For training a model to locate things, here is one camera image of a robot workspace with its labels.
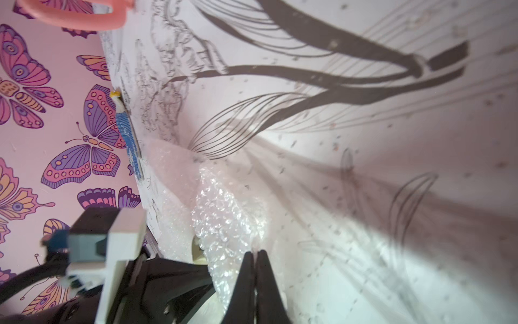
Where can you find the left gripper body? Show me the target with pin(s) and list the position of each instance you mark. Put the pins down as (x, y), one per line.
(150, 291)

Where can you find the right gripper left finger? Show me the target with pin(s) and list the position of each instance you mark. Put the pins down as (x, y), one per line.
(241, 308)

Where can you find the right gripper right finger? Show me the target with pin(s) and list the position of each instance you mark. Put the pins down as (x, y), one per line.
(269, 305)

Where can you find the clear bubble wrap sheet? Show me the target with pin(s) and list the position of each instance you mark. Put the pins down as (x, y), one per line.
(189, 196)

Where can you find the cream dinner plate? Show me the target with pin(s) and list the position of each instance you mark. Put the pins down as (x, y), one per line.
(198, 256)

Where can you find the blue work glove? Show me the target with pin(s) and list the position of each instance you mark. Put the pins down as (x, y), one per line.
(124, 124)

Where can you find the pink watering can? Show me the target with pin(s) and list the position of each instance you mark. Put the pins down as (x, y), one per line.
(77, 20)

